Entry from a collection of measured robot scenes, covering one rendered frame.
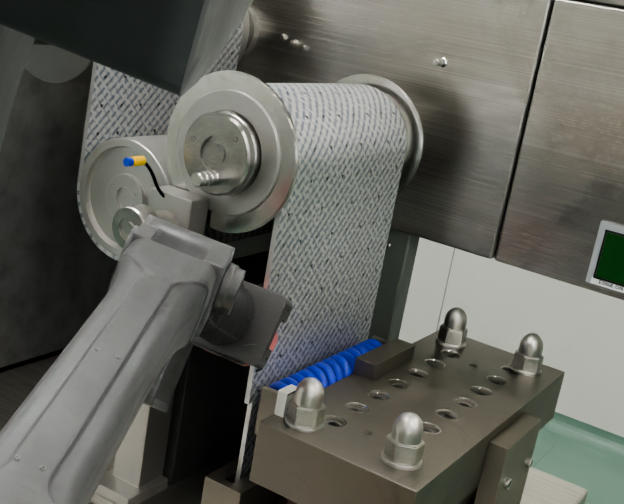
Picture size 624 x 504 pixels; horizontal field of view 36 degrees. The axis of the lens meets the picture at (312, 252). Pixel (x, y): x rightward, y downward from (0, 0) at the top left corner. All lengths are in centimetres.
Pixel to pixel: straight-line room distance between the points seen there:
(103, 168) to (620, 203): 54
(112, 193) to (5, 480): 60
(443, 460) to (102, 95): 49
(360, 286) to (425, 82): 26
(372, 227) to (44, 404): 62
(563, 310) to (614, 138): 255
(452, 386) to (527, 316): 262
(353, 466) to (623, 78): 50
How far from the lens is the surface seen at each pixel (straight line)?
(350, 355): 104
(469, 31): 114
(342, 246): 100
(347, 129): 96
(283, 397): 89
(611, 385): 363
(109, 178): 100
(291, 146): 85
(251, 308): 83
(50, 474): 44
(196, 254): 68
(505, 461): 97
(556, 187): 111
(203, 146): 89
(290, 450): 87
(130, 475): 100
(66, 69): 104
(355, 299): 106
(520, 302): 366
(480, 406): 102
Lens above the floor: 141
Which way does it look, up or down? 15 degrees down
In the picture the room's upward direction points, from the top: 10 degrees clockwise
